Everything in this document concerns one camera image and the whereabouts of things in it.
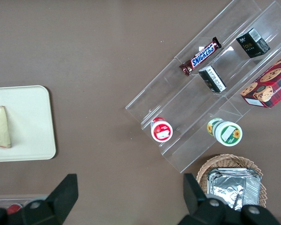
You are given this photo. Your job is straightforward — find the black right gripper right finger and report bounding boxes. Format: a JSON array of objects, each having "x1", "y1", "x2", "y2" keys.
[{"x1": 177, "y1": 173, "x2": 228, "y2": 225}]

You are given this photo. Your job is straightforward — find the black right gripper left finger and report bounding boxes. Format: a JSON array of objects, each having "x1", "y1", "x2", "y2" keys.
[{"x1": 21, "y1": 173, "x2": 79, "y2": 225}]

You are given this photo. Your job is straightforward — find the triangle sandwich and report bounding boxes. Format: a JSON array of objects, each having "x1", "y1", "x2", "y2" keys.
[{"x1": 0, "y1": 105, "x2": 12, "y2": 149}]

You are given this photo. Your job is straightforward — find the light wicker basket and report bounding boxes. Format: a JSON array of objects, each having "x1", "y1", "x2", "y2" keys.
[{"x1": 196, "y1": 153, "x2": 268, "y2": 210}]

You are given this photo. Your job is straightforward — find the beige plastic tray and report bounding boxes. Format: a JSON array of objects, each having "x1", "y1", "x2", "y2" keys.
[{"x1": 0, "y1": 85, "x2": 57, "y2": 163}]

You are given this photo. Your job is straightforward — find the stacked aluminium foil containers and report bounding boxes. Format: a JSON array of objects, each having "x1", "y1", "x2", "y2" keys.
[{"x1": 206, "y1": 167, "x2": 263, "y2": 212}]

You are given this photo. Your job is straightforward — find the clear acrylic bottle rack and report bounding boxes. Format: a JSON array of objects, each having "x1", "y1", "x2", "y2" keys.
[{"x1": 0, "y1": 197, "x2": 36, "y2": 210}]

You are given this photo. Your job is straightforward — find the green lid white cup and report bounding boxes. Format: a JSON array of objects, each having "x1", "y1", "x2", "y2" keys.
[{"x1": 206, "y1": 117, "x2": 244, "y2": 147}]

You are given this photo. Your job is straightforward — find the red lid white cup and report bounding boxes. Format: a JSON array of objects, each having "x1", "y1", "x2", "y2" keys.
[{"x1": 150, "y1": 116, "x2": 174, "y2": 143}]

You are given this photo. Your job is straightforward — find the clear acrylic stepped shelf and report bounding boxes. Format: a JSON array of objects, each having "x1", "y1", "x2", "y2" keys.
[{"x1": 125, "y1": 0, "x2": 281, "y2": 174}]

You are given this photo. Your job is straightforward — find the small black carton box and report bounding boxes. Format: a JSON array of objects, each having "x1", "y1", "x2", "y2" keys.
[
  {"x1": 198, "y1": 65, "x2": 227, "y2": 94},
  {"x1": 235, "y1": 27, "x2": 271, "y2": 59}
]

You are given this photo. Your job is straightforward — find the red chocolate chip cookie box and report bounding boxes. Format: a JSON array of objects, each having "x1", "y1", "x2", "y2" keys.
[{"x1": 240, "y1": 49, "x2": 281, "y2": 109}]

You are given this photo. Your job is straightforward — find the Snickers chocolate bar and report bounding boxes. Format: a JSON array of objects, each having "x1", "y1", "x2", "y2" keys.
[{"x1": 179, "y1": 36, "x2": 223, "y2": 78}]

